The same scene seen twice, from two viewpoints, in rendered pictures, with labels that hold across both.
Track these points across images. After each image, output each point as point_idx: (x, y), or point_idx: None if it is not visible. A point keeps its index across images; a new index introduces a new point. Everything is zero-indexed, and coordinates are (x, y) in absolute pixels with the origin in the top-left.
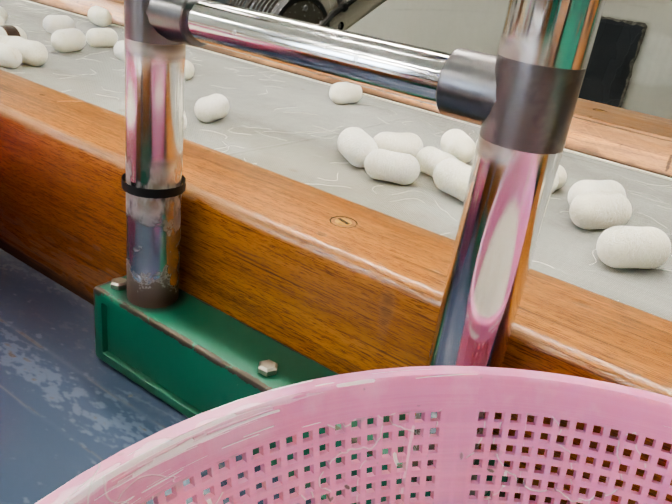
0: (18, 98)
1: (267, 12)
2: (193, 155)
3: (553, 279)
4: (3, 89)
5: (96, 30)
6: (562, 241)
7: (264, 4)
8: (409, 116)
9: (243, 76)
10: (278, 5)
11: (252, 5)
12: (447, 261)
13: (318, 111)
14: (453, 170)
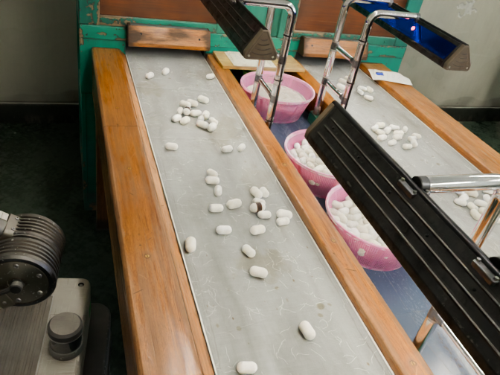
0: (276, 148)
1: (59, 232)
2: (257, 125)
3: (235, 97)
4: (277, 152)
5: (219, 204)
6: (204, 107)
7: (53, 234)
8: (161, 138)
9: (182, 173)
10: (54, 222)
11: (54, 243)
12: (244, 103)
13: (188, 147)
14: (208, 113)
